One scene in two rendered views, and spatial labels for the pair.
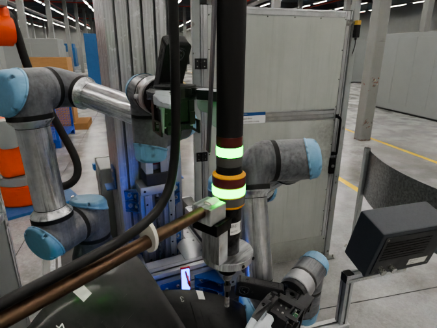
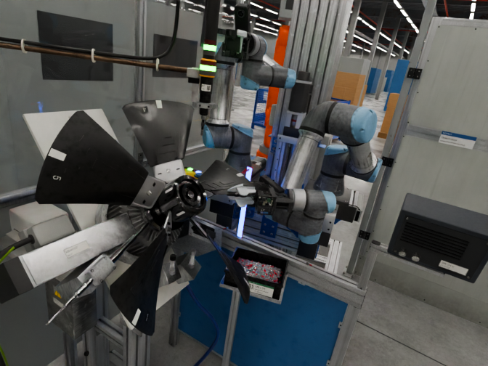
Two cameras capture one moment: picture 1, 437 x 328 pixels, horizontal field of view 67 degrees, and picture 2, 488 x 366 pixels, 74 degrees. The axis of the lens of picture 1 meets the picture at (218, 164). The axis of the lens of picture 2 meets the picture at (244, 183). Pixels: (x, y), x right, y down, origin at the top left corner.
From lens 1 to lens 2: 0.79 m
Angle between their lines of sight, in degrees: 41
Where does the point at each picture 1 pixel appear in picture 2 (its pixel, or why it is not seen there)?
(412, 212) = (462, 215)
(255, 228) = (295, 156)
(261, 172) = (314, 119)
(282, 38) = not seen: outside the picture
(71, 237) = (220, 139)
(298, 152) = (346, 112)
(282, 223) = not seen: hidden behind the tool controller
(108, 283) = (171, 109)
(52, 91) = not seen: hidden behind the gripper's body
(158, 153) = (248, 83)
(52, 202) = (216, 113)
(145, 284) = (185, 119)
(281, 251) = (446, 298)
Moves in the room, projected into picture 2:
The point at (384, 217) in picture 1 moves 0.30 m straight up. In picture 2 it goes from (423, 203) to (458, 108)
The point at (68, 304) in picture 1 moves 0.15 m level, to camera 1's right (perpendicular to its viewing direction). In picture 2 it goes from (151, 105) to (177, 115)
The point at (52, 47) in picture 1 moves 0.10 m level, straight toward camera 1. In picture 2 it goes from (358, 66) to (358, 65)
